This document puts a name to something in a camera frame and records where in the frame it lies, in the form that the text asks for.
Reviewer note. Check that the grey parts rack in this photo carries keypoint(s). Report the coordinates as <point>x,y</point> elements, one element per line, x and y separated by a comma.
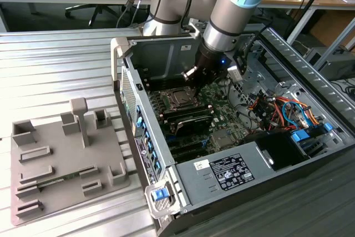
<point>69,153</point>

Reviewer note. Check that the black office chair base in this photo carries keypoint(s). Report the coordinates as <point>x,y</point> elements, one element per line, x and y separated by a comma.
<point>95,9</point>

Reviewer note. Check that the grey computer case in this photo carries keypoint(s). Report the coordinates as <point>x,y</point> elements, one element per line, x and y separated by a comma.
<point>338,66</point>

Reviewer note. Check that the silver chipset heatsink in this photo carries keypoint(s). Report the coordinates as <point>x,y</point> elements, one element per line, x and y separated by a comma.
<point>222,138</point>

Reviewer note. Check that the silver perforated drive cage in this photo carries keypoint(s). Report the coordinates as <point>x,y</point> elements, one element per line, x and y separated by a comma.
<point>258,78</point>

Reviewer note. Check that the small blue clip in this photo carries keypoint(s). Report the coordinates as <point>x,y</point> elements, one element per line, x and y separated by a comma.
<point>327,127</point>

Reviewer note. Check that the black graphics card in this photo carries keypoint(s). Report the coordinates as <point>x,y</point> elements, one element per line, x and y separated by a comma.
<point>191,126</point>

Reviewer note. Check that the black expansion slot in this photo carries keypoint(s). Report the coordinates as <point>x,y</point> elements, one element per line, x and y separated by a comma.
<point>185,146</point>
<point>191,156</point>

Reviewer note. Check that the green motherboard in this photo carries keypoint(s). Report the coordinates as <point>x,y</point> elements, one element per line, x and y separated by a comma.
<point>222,115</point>

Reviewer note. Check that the open grey PC case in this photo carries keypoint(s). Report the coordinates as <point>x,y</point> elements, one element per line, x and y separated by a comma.
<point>144,54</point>

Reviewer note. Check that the CPU socket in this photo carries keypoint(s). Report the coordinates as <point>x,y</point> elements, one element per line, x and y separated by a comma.
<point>167,103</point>

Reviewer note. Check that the blue case latch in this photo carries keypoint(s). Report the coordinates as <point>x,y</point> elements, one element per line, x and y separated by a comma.
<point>160,194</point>

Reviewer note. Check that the green RAM stick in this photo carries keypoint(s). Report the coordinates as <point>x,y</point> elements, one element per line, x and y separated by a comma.
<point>69,176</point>

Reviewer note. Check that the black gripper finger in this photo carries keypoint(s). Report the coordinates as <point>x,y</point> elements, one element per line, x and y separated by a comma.
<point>213,80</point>
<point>199,84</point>

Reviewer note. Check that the black slanted pole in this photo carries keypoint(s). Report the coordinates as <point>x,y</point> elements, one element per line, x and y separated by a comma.
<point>311,1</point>

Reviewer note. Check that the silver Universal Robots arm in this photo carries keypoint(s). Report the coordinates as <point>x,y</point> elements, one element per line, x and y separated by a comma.
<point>227,17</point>

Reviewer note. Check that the grey power supply unit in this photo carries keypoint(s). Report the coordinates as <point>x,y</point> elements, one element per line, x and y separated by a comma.
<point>194,187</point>

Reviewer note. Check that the white case sticker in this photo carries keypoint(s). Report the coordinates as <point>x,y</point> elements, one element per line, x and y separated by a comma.
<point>185,48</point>

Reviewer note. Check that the blue disk carrier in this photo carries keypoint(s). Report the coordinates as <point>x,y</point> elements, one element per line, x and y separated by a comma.
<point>300,137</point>

